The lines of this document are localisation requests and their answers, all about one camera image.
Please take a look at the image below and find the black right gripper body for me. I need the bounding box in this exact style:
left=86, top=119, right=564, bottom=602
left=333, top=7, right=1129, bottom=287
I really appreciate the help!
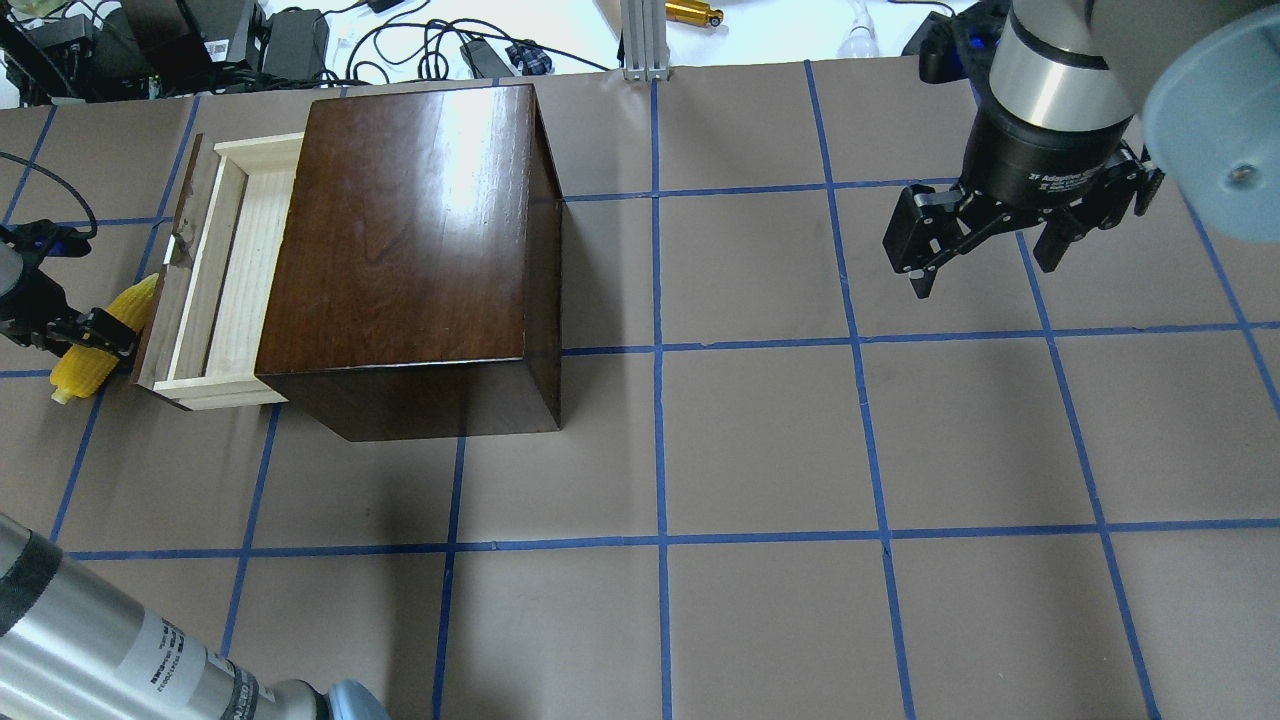
left=959, top=100, right=1165, bottom=219

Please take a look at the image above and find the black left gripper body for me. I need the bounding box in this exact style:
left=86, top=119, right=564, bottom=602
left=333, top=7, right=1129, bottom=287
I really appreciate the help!
left=1, top=225, right=91, bottom=351

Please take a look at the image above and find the yellow corn cob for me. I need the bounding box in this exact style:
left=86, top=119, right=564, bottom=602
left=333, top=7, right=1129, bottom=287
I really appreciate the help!
left=50, top=273, right=160, bottom=405

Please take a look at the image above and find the wooden drawer with white handle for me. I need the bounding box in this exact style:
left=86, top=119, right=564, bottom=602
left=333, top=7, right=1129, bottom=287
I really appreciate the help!
left=131, top=133, right=305, bottom=411

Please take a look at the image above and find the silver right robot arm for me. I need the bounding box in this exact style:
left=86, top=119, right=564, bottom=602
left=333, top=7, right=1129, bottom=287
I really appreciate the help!
left=883, top=1, right=1279, bottom=299

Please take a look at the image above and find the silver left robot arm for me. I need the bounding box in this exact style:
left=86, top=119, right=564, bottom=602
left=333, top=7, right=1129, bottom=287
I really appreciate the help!
left=1, top=220, right=388, bottom=719

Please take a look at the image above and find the dark brown wooden drawer box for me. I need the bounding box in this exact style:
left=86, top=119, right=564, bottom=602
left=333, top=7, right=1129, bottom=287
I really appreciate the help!
left=253, top=85, right=564, bottom=442

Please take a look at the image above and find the black electronics stack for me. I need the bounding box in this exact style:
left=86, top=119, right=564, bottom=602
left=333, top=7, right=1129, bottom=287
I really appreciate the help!
left=3, top=1, right=270, bottom=108

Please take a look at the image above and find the yellow gold tool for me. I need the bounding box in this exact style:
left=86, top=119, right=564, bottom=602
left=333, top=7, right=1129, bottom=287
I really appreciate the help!
left=664, top=0, right=724, bottom=28

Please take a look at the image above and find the black power brick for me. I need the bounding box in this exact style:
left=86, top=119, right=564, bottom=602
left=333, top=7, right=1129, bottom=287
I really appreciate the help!
left=261, top=9, right=329, bottom=82

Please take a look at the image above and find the aluminium frame post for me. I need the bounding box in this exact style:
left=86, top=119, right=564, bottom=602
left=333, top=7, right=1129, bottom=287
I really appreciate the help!
left=621, top=0, right=671, bottom=82

